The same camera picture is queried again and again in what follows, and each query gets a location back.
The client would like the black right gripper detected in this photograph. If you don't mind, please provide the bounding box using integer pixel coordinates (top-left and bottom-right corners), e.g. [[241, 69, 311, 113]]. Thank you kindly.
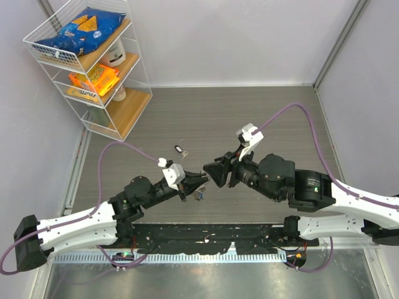
[[203, 143, 282, 202]]

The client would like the bunch of silver keys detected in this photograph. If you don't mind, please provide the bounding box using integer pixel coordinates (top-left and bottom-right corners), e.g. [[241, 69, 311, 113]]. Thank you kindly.
[[192, 186, 206, 201]]

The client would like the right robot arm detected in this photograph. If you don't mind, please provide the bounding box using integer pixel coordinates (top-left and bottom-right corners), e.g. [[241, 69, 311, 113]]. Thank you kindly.
[[203, 151, 398, 246]]

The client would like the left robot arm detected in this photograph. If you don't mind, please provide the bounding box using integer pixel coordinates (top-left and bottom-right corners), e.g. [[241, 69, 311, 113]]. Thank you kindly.
[[14, 170, 209, 272]]

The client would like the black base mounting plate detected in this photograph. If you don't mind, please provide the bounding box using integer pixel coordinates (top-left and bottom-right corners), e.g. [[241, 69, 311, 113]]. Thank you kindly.
[[104, 224, 319, 255]]

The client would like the white paper cup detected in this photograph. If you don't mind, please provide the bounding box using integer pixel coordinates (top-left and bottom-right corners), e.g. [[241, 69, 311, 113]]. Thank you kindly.
[[112, 85, 127, 102]]

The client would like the orange snack box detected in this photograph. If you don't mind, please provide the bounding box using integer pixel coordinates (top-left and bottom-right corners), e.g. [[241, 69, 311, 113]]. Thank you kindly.
[[69, 63, 120, 97]]

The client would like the yellow blue snack box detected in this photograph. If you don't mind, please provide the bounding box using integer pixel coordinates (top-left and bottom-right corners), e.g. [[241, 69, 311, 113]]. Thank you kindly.
[[67, 87, 98, 103]]

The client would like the white jar with label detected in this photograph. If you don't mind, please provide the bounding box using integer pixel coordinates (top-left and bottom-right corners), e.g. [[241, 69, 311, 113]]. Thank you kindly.
[[100, 39, 126, 67]]

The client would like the blue chips bag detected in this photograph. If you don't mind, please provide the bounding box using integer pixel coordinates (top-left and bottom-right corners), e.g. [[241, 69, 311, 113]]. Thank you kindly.
[[33, 7, 126, 56]]

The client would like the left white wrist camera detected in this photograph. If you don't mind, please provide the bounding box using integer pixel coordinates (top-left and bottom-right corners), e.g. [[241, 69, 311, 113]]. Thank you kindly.
[[162, 163, 186, 190]]

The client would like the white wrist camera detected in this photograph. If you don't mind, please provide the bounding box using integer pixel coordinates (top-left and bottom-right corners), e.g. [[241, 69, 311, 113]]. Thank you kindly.
[[236, 123, 264, 161], [162, 163, 186, 190]]

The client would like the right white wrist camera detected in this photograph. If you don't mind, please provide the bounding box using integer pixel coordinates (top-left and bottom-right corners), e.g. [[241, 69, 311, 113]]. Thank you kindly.
[[236, 123, 264, 161]]

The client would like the white slotted cable duct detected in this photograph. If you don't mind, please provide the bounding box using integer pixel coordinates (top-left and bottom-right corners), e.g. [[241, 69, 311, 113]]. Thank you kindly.
[[54, 250, 286, 264]]

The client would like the white wire shelf rack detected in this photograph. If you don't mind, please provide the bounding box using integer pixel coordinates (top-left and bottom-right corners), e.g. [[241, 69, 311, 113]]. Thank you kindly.
[[23, 1, 153, 141]]

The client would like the aluminium corner frame post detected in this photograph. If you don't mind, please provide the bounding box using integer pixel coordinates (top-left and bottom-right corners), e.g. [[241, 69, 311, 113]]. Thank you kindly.
[[313, 0, 370, 91]]

